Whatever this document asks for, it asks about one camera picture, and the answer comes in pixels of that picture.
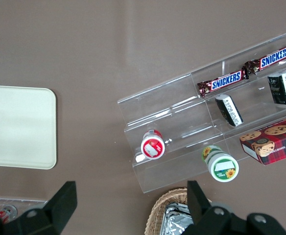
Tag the red and silver can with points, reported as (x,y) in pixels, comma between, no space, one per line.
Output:
(7,212)

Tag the clear acrylic can rack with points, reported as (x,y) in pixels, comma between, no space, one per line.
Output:
(28,202)

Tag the clear acrylic stepped shelf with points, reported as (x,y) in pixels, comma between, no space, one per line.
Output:
(177,110)

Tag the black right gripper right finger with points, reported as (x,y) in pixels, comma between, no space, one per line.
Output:
(199,205)

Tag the red tartan cookie box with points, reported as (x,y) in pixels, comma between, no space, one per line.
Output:
(277,144)

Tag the aluminium foil tray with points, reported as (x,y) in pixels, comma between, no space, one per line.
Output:
(176,220)

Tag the cream rectangular plastic tray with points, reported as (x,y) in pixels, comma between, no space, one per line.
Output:
(18,127)

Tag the green sunflower lidded cup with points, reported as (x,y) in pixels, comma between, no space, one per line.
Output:
(223,167)

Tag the red lidded yogurt cup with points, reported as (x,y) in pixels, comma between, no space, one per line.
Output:
(152,147)

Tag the light tan wicker basket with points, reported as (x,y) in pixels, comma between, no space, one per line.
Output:
(157,210)

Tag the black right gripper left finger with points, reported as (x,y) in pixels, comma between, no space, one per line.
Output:
(59,205)

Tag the small black white snack box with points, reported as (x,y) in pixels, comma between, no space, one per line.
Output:
(282,88)
(230,110)

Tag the Snickers chocolate bar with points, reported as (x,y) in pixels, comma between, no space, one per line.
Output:
(223,82)
(272,57)

